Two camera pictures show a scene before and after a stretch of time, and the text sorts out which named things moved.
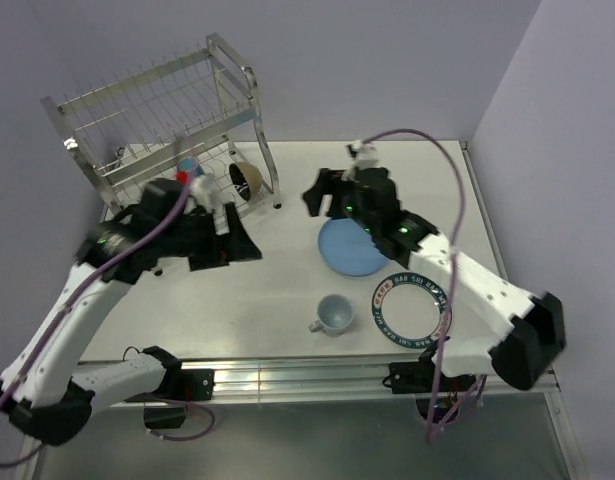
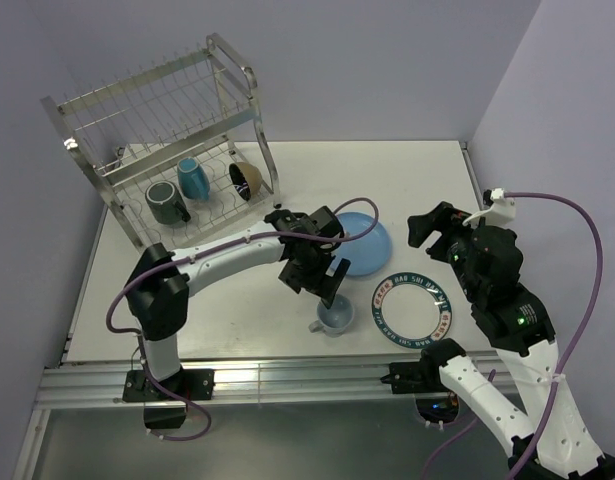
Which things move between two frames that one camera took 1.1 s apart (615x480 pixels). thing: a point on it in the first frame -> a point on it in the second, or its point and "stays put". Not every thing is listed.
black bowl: (245, 178) stays put
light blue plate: (350, 249) stays put
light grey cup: (335, 313) stays put
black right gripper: (313, 195) -> (420, 225)
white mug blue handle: (187, 168) stays put
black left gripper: (239, 246) -> (313, 284)
